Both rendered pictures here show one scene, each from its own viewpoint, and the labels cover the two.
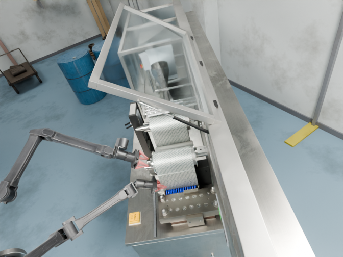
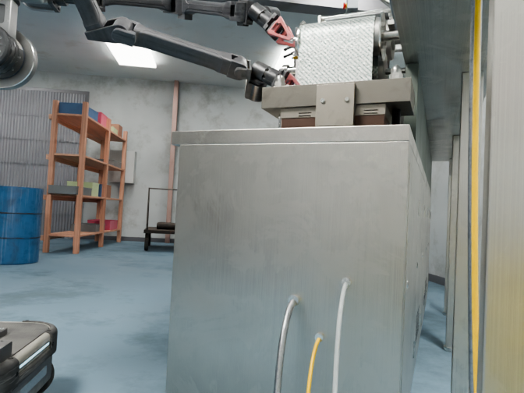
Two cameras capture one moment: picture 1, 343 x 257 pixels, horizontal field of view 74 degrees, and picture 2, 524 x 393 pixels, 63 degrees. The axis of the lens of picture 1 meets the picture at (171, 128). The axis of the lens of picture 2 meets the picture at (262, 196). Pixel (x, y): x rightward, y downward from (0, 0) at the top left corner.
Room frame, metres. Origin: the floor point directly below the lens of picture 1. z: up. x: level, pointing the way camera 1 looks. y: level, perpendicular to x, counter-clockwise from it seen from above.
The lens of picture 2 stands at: (-0.45, -0.13, 0.68)
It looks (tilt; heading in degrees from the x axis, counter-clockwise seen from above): 2 degrees up; 16
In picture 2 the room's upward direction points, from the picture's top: 3 degrees clockwise
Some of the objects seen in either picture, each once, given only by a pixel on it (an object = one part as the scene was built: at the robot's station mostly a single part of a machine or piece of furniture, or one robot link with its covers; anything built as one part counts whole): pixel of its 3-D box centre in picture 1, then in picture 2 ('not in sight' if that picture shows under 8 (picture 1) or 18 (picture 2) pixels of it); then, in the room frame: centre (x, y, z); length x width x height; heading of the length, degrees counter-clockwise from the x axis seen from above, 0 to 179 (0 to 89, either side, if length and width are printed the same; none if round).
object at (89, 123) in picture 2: not in sight; (90, 179); (5.27, 4.36, 1.05); 2.27 x 0.60 x 2.09; 23
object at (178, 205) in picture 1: (190, 204); (338, 101); (0.76, 0.01, 1.00); 0.40 x 0.16 x 0.06; 84
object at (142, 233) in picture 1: (166, 113); (359, 178); (1.89, 0.01, 0.88); 2.52 x 0.66 x 0.04; 174
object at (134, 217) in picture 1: (134, 217); not in sight; (0.82, 0.40, 0.91); 0.07 x 0.07 x 0.02; 84
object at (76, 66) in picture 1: (99, 71); not in sight; (4.32, 1.05, 0.46); 1.25 x 0.77 x 0.92; 112
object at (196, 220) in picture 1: (195, 221); (334, 105); (0.67, 0.01, 0.96); 0.10 x 0.03 x 0.11; 84
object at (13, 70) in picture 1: (15, 66); (167, 219); (5.85, 3.29, 0.48); 1.21 x 0.72 x 0.96; 25
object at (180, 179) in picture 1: (178, 180); (333, 79); (0.88, 0.04, 1.10); 0.23 x 0.01 x 0.18; 84
